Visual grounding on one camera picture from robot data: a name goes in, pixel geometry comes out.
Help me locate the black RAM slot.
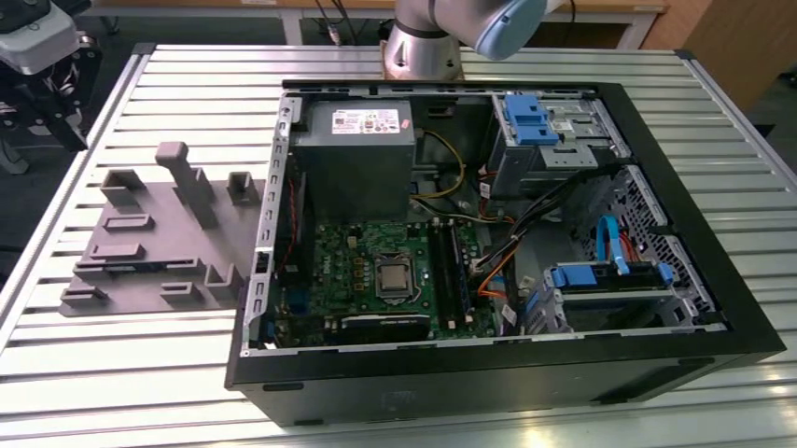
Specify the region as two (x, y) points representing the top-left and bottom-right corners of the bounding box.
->
(429, 219), (459, 330)

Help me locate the green motherboard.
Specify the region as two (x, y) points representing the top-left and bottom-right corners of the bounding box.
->
(273, 218), (499, 346)

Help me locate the wooden desk white frame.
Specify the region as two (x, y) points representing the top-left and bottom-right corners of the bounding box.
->
(235, 0), (672, 50)

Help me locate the grey power supply unit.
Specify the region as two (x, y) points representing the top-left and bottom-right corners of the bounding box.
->
(291, 98), (417, 225)

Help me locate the grey parts rack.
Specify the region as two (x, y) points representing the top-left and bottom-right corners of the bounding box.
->
(56, 141), (269, 319)

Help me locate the blue RAM stick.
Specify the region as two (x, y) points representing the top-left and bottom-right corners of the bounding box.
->
(102, 263), (176, 274)

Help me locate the black PC case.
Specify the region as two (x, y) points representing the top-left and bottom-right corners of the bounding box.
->
(223, 77), (788, 428)

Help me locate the silver CPU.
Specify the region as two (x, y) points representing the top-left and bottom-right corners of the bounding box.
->
(373, 264), (413, 291)

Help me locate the black hanging cable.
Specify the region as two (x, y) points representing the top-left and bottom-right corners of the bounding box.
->
(314, 0), (369, 48)

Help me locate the orange wire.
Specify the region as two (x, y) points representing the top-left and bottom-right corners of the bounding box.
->
(477, 268), (518, 300)

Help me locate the yellow wire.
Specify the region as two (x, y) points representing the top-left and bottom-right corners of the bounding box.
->
(410, 130), (469, 202)

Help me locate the hard disk in blue carrier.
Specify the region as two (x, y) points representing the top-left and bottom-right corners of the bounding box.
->
(548, 261), (676, 294)

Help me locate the CPU socket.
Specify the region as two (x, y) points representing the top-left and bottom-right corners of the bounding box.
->
(365, 250), (423, 308)

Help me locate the blue wire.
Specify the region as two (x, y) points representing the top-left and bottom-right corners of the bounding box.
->
(596, 215), (630, 274)

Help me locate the black graphics card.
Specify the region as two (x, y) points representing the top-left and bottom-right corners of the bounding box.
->
(339, 313), (433, 344)

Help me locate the black cable bundle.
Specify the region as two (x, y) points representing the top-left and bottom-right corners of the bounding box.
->
(475, 170), (624, 272)

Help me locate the metal drive cage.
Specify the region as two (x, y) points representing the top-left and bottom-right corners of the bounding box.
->
(489, 91), (630, 197)

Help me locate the metal disk bay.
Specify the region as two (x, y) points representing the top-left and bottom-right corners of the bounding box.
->
(520, 274), (712, 335)

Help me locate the grey stand foot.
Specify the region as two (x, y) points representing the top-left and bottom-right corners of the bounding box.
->
(0, 139), (30, 176)

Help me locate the blue drive latch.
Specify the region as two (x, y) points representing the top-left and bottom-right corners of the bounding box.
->
(505, 94), (560, 147)

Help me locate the wooden cabinet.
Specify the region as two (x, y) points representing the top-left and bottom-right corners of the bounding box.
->
(644, 0), (797, 125)

